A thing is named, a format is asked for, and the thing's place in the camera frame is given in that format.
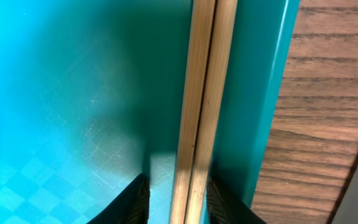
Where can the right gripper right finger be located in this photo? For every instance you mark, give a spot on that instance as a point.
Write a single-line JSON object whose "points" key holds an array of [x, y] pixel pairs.
{"points": [[224, 207]]}

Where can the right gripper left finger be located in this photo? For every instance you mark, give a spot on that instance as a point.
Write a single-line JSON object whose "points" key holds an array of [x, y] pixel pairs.
{"points": [[131, 206]]}

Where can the teal serving tray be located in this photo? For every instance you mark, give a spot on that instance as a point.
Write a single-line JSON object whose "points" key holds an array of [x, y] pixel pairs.
{"points": [[90, 97]]}

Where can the wooden chopstick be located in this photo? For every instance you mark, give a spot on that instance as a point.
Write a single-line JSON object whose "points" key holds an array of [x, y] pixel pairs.
{"points": [[219, 51], [198, 50]]}

